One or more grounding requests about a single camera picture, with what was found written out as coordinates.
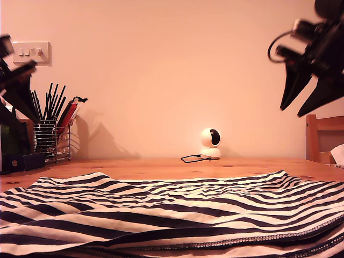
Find navy white striped t-shirt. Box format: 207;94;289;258
0;169;344;258

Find thin black stick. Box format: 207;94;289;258
32;91;42;121
47;83;59;121
42;83;53;121
51;85;67;121
34;90;45;121
54;96;67;121

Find green carton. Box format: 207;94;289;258
0;118;31;173

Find brown wooden block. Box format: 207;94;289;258
17;119;35;154

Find wooden chair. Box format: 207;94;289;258
305;114;344;164

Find red sleeve pack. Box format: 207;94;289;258
58;99;82;135

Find dark blue box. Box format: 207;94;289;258
0;152;46;175

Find white tissue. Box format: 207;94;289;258
329;144;344;165

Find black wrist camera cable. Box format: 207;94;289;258
268;30;294;65

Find wire utensil rack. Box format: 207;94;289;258
32;118;72;164

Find white light switch plate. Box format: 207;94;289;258
12;41;52;67

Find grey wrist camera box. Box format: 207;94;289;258
0;34;14;59
292;19;325;37

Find white dome security camera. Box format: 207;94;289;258
200;127;223;161

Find black security camera cable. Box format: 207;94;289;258
181;153;213;163

